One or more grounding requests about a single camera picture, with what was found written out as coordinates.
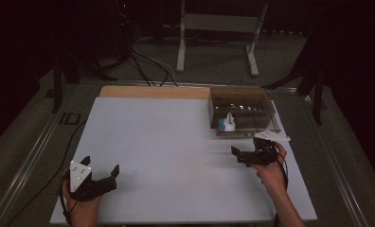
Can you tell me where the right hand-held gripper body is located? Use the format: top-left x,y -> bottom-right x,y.
243,130 -> 292,167

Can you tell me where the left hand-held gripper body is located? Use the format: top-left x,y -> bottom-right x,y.
63,160 -> 117,202

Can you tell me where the white and blue plush hair clip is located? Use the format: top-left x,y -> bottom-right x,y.
218,113 -> 237,132

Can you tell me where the smoky transparent drawer organizer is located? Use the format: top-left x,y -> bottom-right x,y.
207,87 -> 282,137

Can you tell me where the person's right hand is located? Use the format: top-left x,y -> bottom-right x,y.
251,142 -> 288,200

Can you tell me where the person's left hand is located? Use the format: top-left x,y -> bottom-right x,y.
62,188 -> 103,227

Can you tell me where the white table mat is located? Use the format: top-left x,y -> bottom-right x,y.
49,96 -> 318,225

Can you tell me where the black stand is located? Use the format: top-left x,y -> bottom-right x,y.
49,46 -> 118,114
262,27 -> 333,126

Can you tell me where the grey metal stand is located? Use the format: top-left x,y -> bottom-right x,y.
175,0 -> 269,78

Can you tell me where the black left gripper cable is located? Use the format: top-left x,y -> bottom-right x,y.
4,120 -> 87,227

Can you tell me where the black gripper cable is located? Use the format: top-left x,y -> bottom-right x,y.
272,154 -> 290,227
4,120 -> 87,227

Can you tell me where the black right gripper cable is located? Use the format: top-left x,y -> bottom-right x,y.
272,154 -> 290,227

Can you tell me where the metal floor rail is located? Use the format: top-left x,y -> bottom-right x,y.
302,94 -> 370,227
0,82 -> 82,227

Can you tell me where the bundle of floor cables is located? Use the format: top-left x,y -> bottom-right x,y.
111,0 -> 181,88

